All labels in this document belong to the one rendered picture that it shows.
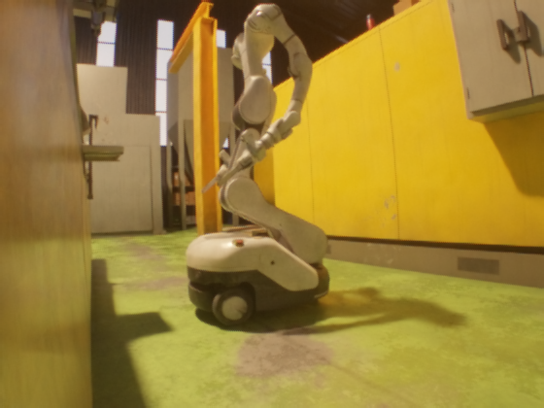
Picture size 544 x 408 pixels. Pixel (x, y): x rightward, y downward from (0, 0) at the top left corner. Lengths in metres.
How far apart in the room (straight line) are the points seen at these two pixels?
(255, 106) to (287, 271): 0.77
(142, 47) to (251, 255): 11.08
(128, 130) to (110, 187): 1.26
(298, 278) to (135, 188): 5.96
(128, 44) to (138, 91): 1.72
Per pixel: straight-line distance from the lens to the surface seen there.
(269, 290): 1.39
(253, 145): 1.37
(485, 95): 1.91
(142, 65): 11.78
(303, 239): 1.59
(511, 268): 2.09
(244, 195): 1.49
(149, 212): 7.15
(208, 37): 5.81
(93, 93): 8.79
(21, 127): 0.23
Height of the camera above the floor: 0.49
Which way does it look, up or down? 2 degrees up
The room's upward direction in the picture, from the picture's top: 3 degrees counter-clockwise
